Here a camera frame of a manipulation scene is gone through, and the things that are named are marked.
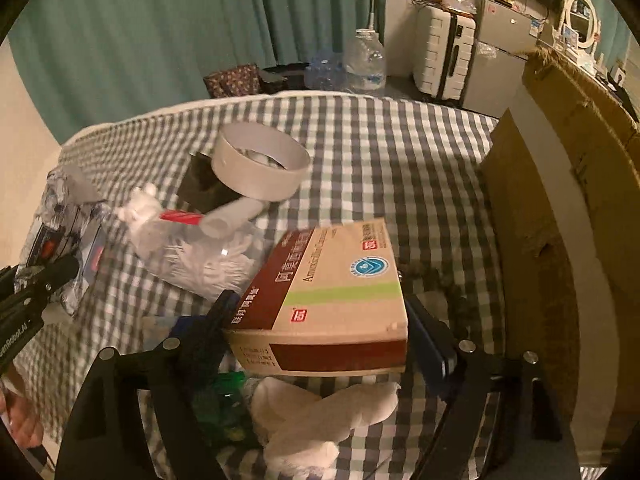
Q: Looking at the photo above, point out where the silver fridge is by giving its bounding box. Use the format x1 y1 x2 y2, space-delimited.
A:
462 0 543 111

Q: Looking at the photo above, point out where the tan and maroon medicine box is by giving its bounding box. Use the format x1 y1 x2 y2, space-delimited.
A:
222 217 408 376

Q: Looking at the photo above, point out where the person's left hand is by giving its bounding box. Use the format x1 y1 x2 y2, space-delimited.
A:
0 385 46 450

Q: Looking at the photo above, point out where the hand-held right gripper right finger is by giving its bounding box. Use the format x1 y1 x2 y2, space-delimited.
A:
405 297 608 480

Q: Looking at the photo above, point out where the floral fabric box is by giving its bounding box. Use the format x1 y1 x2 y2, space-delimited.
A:
204 63 262 101

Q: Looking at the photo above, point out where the crumpled white tissue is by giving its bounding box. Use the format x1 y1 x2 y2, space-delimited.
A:
117 183 163 231

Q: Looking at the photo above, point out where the clear bag of cotton swabs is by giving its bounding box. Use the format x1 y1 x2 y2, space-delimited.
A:
132 220 266 301

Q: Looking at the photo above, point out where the white foam tube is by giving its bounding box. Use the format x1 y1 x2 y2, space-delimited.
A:
202 197 263 238

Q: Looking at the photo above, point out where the small red label tube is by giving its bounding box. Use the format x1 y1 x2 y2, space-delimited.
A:
159 210 203 226

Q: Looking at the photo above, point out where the white tape roll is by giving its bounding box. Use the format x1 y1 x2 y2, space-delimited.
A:
212 121 312 202

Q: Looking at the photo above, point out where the dark bag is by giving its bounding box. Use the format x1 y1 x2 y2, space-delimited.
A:
260 64 307 94

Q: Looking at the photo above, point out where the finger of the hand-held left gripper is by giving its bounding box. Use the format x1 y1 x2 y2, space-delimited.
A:
12 255 81 306

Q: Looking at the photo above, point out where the white oval mirror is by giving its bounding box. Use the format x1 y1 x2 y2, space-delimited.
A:
562 0 601 56

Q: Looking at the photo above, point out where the white suitcase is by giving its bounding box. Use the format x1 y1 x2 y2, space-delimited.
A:
414 5 478 106

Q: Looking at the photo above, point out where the glossy black case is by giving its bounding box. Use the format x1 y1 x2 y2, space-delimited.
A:
180 151 241 213

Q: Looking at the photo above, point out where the green snack packet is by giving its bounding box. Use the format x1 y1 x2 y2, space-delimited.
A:
200 370 261 441

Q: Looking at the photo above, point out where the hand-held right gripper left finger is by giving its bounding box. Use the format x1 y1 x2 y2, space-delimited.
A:
52 290 241 480

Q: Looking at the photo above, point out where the green curtain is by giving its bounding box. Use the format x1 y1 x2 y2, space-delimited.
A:
10 0 388 106

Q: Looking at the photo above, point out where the blue tissue packet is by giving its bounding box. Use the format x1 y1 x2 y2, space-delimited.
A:
62 227 108 313

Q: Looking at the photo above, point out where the checked tablecloth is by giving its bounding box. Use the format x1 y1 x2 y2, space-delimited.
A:
10 92 506 480

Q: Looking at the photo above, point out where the white plastic bag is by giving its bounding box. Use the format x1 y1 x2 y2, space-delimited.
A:
250 377 401 480

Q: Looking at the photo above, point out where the clear plastic package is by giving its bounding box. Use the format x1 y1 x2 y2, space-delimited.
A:
32 162 101 241

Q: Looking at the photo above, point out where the blue label water bottle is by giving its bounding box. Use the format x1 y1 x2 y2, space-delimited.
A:
305 51 347 92

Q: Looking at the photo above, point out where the large clear water bottle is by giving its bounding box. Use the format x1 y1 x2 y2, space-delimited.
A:
344 29 387 95

